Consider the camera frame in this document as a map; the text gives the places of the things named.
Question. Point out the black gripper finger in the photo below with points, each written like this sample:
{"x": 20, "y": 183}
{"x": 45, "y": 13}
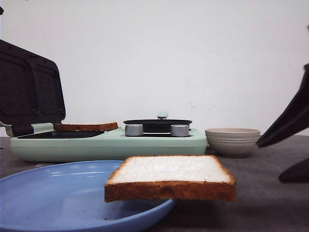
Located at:
{"x": 294, "y": 118}
{"x": 298, "y": 173}

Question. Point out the white bread slice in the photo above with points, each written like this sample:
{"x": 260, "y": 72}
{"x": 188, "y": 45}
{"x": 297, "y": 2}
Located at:
{"x": 87, "y": 127}
{"x": 177, "y": 177}

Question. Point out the breakfast maker hinged lid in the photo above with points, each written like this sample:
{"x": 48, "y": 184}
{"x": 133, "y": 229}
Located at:
{"x": 30, "y": 90}

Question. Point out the mint green breakfast maker base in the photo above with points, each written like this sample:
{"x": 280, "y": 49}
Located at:
{"x": 54, "y": 146}

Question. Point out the beige ceramic bowl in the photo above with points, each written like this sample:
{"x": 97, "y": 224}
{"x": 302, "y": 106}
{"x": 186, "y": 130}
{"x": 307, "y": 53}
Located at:
{"x": 232, "y": 142}

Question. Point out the right silver control knob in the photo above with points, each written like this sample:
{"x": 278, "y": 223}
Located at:
{"x": 181, "y": 130}

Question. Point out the silver control knob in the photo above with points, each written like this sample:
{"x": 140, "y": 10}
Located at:
{"x": 134, "y": 130}
{"x": 181, "y": 130}

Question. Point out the left silver control knob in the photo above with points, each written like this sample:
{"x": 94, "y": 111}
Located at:
{"x": 134, "y": 130}

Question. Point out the blue plate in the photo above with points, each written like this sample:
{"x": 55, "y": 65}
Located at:
{"x": 70, "y": 198}

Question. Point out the black frying pan green handle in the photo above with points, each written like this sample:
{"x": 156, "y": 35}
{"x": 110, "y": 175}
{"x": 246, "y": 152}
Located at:
{"x": 159, "y": 125}

